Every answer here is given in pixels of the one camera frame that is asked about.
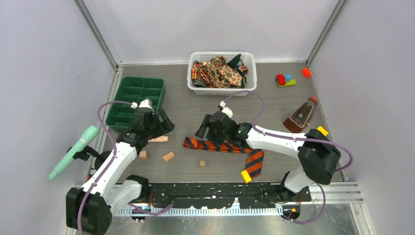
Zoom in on orange navy striped tie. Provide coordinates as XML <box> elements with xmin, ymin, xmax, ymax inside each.
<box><xmin>183</xmin><ymin>137</ymin><xmax>265</xmax><ymax>179</ymax></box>

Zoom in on mint green microphone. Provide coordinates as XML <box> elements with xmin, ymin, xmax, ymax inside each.
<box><xmin>48</xmin><ymin>125</ymin><xmax>99</xmax><ymax>180</ymax></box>

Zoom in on red toy brick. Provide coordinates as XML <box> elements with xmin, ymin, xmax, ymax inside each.
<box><xmin>301</xmin><ymin>68</ymin><xmax>312</xmax><ymax>78</ymax></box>

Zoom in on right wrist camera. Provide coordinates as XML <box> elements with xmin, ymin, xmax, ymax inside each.
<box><xmin>218</xmin><ymin>100</ymin><xmax>233</xmax><ymax>118</ymax></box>

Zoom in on white plastic basket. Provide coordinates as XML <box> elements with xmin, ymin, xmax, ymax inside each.
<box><xmin>187</xmin><ymin>51</ymin><xmax>257</xmax><ymax>96</ymax></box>

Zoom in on small wooden cube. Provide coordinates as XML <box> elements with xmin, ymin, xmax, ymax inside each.
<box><xmin>139</xmin><ymin>151</ymin><xmax>149</xmax><ymax>160</ymax></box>

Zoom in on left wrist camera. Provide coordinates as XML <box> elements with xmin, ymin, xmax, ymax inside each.
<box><xmin>130</xmin><ymin>98</ymin><xmax>153</xmax><ymax>110</ymax></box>

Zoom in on yellow toy brick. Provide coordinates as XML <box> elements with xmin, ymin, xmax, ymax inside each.
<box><xmin>317</xmin><ymin>126</ymin><xmax>329</xmax><ymax>136</ymax></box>
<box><xmin>241</xmin><ymin>170</ymin><xmax>252</xmax><ymax>184</ymax></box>

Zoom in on brown wooden metronome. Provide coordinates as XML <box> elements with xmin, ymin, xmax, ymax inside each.
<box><xmin>283</xmin><ymin>97</ymin><xmax>318</xmax><ymax>133</ymax></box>

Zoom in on small wooden block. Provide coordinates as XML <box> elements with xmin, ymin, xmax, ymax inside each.
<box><xmin>163</xmin><ymin>152</ymin><xmax>175</xmax><ymax>162</ymax></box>

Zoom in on green compartment tray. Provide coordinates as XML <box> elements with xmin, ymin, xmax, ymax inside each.
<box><xmin>106</xmin><ymin>76</ymin><xmax>165</xmax><ymax>133</ymax></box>

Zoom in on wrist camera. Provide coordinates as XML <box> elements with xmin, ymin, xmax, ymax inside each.
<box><xmin>130</xmin><ymin>98</ymin><xmax>153</xmax><ymax>110</ymax></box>
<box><xmin>218</xmin><ymin>100</ymin><xmax>233</xmax><ymax>118</ymax></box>

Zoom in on floral patterned tie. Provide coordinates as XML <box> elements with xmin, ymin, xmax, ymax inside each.
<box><xmin>191</xmin><ymin>55</ymin><xmax>249</xmax><ymax>89</ymax></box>

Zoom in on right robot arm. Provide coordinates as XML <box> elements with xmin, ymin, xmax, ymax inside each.
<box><xmin>195</xmin><ymin>111</ymin><xmax>341</xmax><ymax>201</ymax></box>

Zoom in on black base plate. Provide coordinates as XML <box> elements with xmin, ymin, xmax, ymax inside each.
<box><xmin>132</xmin><ymin>182</ymin><xmax>312</xmax><ymax>209</ymax></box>

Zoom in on stacked lego bricks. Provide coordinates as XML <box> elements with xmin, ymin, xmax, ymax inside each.
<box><xmin>275</xmin><ymin>74</ymin><xmax>297</xmax><ymax>87</ymax></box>

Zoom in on dark green tie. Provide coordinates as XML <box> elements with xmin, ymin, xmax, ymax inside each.
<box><xmin>227</xmin><ymin>53</ymin><xmax>242</xmax><ymax>68</ymax></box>

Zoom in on black microphone stand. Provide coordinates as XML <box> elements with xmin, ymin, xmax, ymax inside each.
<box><xmin>72</xmin><ymin>146</ymin><xmax>111</xmax><ymax>170</ymax></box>

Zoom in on wooden cylinder peg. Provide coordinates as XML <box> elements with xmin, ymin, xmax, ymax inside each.
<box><xmin>149</xmin><ymin>136</ymin><xmax>168</xmax><ymax>142</ymax></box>

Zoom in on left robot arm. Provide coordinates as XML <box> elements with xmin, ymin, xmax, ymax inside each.
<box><xmin>66</xmin><ymin>107</ymin><xmax>175</xmax><ymax>235</ymax></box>

